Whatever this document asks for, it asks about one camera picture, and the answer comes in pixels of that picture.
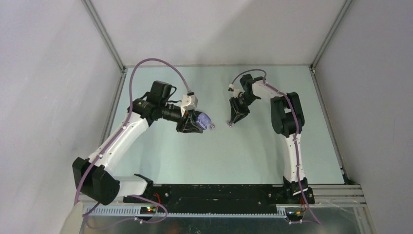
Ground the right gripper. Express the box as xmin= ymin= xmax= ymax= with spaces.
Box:
xmin=229 ymin=94 xmax=258 ymax=124

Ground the purple earbud charging case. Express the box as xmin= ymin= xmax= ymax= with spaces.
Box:
xmin=196 ymin=113 xmax=212 ymax=130

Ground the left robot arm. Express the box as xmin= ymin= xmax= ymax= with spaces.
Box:
xmin=72 ymin=81 xmax=212 ymax=205

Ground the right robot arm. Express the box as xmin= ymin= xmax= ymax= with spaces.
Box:
xmin=228 ymin=74 xmax=315 ymax=205

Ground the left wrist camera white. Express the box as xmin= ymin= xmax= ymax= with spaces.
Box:
xmin=180 ymin=92 xmax=198 ymax=117

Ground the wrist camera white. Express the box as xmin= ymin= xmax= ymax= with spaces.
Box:
xmin=180 ymin=92 xmax=198 ymax=117
xmin=228 ymin=83 xmax=243 ymax=98

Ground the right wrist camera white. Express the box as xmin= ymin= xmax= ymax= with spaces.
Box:
xmin=228 ymin=83 xmax=243 ymax=98

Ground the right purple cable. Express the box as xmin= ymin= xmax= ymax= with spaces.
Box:
xmin=230 ymin=69 xmax=323 ymax=227

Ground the purple cable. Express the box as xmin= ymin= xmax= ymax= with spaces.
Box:
xmin=73 ymin=58 xmax=194 ymax=232
xmin=230 ymin=69 xmax=323 ymax=227

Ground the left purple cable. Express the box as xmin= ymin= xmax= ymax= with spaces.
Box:
xmin=73 ymin=58 xmax=194 ymax=232

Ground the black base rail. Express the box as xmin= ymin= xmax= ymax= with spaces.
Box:
xmin=142 ymin=184 xmax=302 ymax=214

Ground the grey slotted cable duct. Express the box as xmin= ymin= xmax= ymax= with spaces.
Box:
xmin=90 ymin=206 xmax=287 ymax=218

